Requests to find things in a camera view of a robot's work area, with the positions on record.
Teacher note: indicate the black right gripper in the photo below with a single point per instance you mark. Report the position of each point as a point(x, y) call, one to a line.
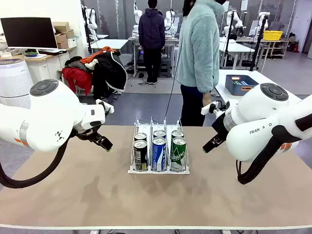
point(220, 129)

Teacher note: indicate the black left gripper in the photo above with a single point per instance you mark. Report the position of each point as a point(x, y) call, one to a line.
point(85, 133)

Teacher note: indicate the blue plastic bin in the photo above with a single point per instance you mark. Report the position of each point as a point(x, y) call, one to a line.
point(234, 90)

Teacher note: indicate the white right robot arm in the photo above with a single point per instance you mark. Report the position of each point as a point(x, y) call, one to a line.
point(256, 117)

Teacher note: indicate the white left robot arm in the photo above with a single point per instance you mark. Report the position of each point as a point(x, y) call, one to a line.
point(48, 109)

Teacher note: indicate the white lab robot arm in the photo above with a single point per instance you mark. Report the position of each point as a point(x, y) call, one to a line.
point(262, 19)
point(170, 19)
point(92, 19)
point(230, 22)
point(137, 13)

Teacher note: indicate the green beverage can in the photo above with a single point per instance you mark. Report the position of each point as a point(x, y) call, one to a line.
point(177, 133)
point(178, 156)

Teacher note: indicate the black beverage can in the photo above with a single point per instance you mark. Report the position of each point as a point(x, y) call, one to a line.
point(140, 136)
point(140, 156)

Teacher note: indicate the blue white beverage can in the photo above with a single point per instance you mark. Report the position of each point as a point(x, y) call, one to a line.
point(159, 156)
point(159, 133)

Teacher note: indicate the clear plastic can dispenser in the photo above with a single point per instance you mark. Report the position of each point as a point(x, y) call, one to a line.
point(158, 172)

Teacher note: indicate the person's right hand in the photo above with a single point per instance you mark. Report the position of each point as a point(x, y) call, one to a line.
point(207, 98)

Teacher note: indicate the red garment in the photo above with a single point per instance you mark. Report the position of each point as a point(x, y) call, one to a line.
point(78, 78)

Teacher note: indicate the black jacket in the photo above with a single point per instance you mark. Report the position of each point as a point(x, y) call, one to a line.
point(107, 73)

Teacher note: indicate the white plush item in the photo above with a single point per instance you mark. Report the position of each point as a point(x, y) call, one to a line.
point(90, 65)

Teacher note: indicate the dark grey garment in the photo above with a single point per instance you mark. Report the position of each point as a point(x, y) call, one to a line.
point(73, 62)

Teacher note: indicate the dark plastic stool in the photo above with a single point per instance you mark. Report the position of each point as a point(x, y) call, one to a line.
point(165, 68)

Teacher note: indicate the large white table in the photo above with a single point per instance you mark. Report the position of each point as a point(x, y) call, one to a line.
point(270, 76)

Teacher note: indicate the person in teal fleece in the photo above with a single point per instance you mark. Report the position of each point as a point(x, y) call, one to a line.
point(195, 48)

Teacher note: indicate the white lab table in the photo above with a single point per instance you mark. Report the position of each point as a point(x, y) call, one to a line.
point(234, 47)
point(170, 40)
point(109, 44)

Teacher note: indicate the white storage box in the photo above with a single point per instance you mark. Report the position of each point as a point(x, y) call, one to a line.
point(72, 43)

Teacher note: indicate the brown cardboard box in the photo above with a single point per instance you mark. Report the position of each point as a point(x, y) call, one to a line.
point(63, 45)
point(70, 34)
point(61, 26)
point(61, 38)

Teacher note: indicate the white perforated air purifier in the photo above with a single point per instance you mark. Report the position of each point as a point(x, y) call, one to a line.
point(13, 80)

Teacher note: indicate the black tripod pole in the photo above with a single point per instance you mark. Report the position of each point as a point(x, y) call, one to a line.
point(258, 44)
point(229, 36)

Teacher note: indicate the green plate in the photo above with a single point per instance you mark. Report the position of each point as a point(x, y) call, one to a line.
point(31, 53)

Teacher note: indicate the wooden shelf table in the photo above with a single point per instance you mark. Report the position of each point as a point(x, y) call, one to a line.
point(278, 46)

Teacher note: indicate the person in dark hoodie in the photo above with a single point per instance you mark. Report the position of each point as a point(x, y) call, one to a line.
point(151, 29)

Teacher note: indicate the yellow plastic crate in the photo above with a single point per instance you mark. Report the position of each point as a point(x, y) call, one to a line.
point(273, 35)

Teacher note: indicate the red fire extinguisher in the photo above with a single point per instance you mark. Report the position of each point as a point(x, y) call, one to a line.
point(295, 47)

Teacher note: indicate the black computer monitor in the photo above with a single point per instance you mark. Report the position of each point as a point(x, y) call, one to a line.
point(29, 33)

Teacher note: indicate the white paper sign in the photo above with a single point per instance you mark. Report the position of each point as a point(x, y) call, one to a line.
point(227, 7)
point(244, 5)

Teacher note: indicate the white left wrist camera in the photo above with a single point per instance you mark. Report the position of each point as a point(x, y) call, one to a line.
point(108, 107)

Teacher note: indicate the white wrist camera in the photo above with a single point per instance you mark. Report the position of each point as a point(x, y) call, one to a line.
point(108, 107)
point(207, 108)

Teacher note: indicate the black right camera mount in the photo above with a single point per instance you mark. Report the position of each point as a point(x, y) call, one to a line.
point(220, 109)

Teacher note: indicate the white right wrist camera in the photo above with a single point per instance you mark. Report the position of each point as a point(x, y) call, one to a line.
point(207, 108)

